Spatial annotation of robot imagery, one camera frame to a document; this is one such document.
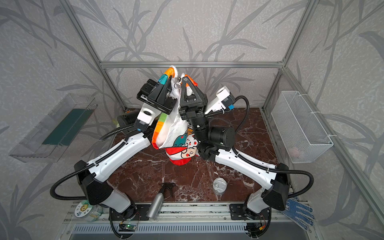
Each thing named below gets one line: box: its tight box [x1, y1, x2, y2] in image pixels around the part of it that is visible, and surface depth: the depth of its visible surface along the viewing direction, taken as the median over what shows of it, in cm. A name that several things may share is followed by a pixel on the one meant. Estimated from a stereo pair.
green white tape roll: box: [74, 200, 103, 223], surface depth 69 cm
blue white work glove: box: [281, 198, 315, 231], surface depth 74 cm
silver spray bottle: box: [146, 182, 177, 219], surface depth 77 cm
